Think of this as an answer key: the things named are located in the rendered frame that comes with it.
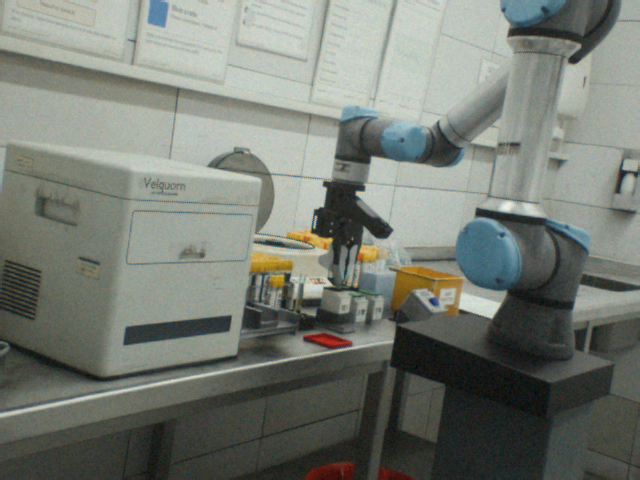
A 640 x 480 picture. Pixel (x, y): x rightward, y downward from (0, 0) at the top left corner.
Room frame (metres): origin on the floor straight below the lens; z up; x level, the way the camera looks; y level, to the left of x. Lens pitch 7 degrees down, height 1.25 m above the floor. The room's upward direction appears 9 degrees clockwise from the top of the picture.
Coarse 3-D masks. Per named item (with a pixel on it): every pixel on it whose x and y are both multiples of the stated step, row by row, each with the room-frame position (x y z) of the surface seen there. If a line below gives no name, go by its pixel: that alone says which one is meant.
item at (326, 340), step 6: (306, 336) 1.63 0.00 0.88; (312, 336) 1.65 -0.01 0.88; (318, 336) 1.67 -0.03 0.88; (324, 336) 1.68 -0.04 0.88; (330, 336) 1.67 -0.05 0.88; (312, 342) 1.62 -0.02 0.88; (318, 342) 1.61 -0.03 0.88; (324, 342) 1.60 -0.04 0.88; (330, 342) 1.64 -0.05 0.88; (336, 342) 1.65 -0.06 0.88; (342, 342) 1.65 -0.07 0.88; (348, 342) 1.64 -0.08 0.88; (330, 348) 1.59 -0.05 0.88; (336, 348) 1.60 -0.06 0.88
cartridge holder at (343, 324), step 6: (318, 312) 1.78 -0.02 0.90; (324, 312) 1.77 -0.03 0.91; (330, 312) 1.76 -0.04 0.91; (348, 312) 1.79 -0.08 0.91; (318, 318) 1.78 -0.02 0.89; (324, 318) 1.77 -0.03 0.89; (330, 318) 1.76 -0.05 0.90; (336, 318) 1.75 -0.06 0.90; (342, 318) 1.76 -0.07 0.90; (348, 318) 1.78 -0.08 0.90; (318, 324) 1.77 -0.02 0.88; (324, 324) 1.76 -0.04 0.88; (330, 324) 1.76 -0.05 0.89; (336, 324) 1.75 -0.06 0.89; (342, 324) 1.76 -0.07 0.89; (348, 324) 1.77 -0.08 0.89; (354, 324) 1.78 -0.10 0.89; (336, 330) 1.75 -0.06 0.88; (342, 330) 1.74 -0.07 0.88; (348, 330) 1.76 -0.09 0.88; (354, 330) 1.78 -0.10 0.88
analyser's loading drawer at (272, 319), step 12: (252, 312) 1.50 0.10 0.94; (264, 312) 1.54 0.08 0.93; (276, 312) 1.53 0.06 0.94; (288, 312) 1.58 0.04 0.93; (252, 324) 1.50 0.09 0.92; (264, 324) 1.50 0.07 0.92; (276, 324) 1.53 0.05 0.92; (288, 324) 1.56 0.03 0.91; (240, 336) 1.45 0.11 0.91; (252, 336) 1.48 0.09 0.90
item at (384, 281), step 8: (368, 272) 1.95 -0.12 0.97; (376, 272) 1.97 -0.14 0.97; (384, 272) 1.99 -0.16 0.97; (392, 272) 2.01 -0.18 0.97; (368, 280) 1.95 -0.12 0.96; (376, 280) 1.94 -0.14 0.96; (384, 280) 1.98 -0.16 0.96; (392, 280) 2.01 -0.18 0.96; (360, 288) 1.96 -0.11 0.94; (368, 288) 1.95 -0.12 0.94; (376, 288) 1.95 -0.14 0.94; (384, 288) 1.98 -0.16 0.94; (392, 288) 2.02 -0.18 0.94; (384, 296) 1.99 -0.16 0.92; (392, 296) 2.03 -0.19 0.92; (384, 304) 1.99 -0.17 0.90; (384, 312) 1.99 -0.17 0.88; (392, 312) 2.00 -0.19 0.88
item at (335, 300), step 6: (324, 288) 1.78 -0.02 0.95; (330, 288) 1.79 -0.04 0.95; (324, 294) 1.78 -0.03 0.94; (330, 294) 1.77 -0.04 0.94; (336, 294) 1.76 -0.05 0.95; (342, 294) 1.78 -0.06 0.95; (324, 300) 1.78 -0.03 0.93; (330, 300) 1.77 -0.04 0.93; (336, 300) 1.76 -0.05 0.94; (342, 300) 1.76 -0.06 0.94; (348, 300) 1.78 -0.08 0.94; (324, 306) 1.78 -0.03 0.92; (330, 306) 1.77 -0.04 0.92; (336, 306) 1.76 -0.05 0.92; (342, 306) 1.77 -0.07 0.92; (348, 306) 1.78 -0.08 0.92; (336, 312) 1.76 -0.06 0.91; (342, 312) 1.77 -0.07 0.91
